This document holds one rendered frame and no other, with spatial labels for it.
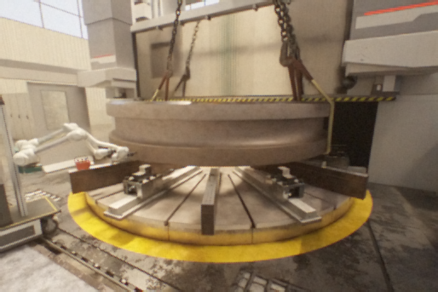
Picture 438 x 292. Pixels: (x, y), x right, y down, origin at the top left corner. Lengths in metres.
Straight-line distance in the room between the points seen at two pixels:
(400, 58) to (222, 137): 2.48
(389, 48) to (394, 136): 2.48
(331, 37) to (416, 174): 3.39
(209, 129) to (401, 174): 4.35
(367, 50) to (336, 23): 2.17
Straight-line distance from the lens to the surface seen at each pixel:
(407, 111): 5.67
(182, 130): 3.09
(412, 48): 3.69
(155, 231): 3.02
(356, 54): 3.60
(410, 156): 5.81
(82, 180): 4.10
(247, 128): 3.04
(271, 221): 2.82
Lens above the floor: 1.76
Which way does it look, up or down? 12 degrees down
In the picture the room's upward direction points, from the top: straight up
